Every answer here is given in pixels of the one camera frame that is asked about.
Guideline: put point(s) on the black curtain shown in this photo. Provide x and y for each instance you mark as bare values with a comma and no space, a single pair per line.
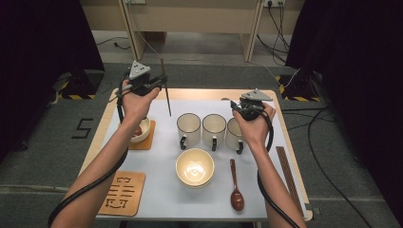
31,47
364,63

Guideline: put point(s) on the person's right hand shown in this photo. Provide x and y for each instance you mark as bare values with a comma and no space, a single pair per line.
256,133

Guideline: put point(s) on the black stand base striped tape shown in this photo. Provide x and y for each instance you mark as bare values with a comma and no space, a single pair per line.
297,87
85,84

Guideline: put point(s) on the wooden coaster with cutout pattern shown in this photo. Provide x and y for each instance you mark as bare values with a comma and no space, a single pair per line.
149,144
141,190

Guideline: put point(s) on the white wall socket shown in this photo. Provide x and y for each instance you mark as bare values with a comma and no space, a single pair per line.
274,2

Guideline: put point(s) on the beige wooden desk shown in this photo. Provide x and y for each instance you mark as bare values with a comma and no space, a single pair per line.
190,19

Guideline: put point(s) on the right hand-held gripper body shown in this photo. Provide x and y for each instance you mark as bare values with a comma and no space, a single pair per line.
256,96

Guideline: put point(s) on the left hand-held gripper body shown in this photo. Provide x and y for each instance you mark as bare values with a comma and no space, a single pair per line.
139,71

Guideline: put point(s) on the row of brown chopsticks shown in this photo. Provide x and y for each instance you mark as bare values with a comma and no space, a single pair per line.
288,180

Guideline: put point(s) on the person's left hand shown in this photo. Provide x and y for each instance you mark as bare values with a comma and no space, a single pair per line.
136,106

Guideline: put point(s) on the white table mat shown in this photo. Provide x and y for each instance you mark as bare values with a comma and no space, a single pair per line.
196,106

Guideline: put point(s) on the cream ceramic bowl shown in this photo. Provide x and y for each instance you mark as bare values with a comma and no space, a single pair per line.
195,167
146,126

